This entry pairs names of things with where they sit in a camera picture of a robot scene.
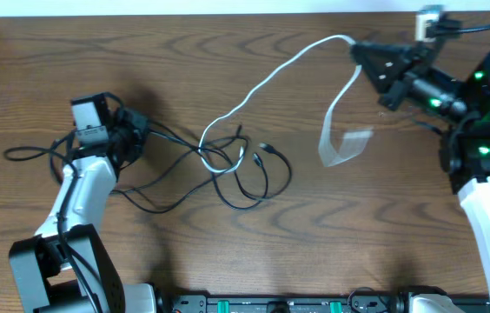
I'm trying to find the thick black cable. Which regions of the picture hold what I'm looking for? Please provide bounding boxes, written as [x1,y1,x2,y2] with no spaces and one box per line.
[147,119,294,212]

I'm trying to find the white cable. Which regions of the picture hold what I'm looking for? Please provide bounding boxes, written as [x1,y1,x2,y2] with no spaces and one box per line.
[198,33,375,175]

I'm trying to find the thin black cable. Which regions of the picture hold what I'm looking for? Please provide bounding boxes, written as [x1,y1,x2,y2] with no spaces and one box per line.
[112,123,270,215]

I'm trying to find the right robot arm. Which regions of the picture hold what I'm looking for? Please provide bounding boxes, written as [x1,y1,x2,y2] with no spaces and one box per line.
[351,42,490,308]

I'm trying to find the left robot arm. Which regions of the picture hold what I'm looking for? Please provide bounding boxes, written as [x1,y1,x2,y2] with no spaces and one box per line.
[9,92,157,312]

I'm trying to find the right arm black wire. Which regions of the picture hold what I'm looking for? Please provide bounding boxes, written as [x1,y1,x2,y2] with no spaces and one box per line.
[427,19,490,38]

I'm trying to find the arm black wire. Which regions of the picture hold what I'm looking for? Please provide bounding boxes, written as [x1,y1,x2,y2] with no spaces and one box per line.
[427,19,490,38]
[3,130,103,313]

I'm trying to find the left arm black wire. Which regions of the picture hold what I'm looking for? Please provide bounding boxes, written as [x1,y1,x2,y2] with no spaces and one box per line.
[3,130,103,313]

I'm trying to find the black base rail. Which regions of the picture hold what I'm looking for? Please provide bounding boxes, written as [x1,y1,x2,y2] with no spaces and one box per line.
[156,286,490,313]

